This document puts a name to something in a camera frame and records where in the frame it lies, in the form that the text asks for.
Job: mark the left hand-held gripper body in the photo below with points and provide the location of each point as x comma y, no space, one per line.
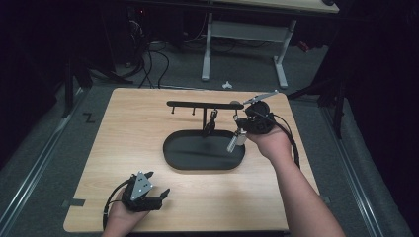
140,194

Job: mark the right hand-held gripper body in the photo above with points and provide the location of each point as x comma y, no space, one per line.
258,120

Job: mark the white-legged desk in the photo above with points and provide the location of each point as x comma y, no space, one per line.
247,31

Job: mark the small red object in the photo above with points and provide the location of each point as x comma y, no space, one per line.
303,46

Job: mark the grey tape strip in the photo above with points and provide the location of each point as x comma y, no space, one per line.
74,202

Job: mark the small white floor object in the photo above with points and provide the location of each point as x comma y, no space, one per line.
227,85

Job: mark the person's left hand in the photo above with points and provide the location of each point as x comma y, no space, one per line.
123,215

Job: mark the black key rack with tray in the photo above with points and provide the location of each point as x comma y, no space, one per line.
201,153

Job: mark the black tripod stand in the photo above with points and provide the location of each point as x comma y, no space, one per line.
336,95

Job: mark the silver car key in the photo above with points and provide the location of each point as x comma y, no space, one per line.
237,140

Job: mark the person's right hand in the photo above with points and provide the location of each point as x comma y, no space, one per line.
271,144

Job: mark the metal floor rail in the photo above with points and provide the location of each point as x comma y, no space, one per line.
352,171
36,158

